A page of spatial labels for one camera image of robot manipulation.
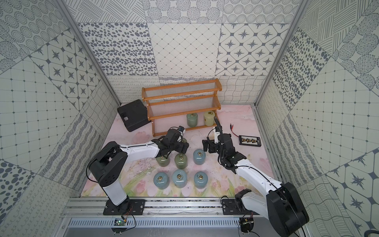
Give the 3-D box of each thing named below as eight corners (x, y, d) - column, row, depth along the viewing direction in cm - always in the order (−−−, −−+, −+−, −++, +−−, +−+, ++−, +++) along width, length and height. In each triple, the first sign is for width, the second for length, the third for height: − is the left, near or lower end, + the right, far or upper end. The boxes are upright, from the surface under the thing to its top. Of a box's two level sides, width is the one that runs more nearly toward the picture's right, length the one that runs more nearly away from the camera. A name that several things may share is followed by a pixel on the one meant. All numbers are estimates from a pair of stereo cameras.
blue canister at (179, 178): (173, 187, 82) (171, 182, 75) (174, 174, 87) (172, 168, 80) (186, 187, 82) (185, 182, 75) (186, 174, 87) (186, 168, 80)
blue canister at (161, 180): (156, 189, 82) (152, 184, 75) (158, 176, 86) (154, 170, 79) (168, 189, 82) (166, 184, 75) (170, 176, 86) (167, 170, 79)
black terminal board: (239, 145, 100) (240, 143, 98) (238, 136, 104) (239, 135, 102) (260, 146, 99) (262, 145, 97) (258, 138, 103) (260, 136, 101)
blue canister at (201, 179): (193, 188, 82) (193, 184, 75) (193, 176, 86) (193, 171, 80) (207, 188, 82) (208, 184, 75) (206, 176, 86) (207, 171, 80)
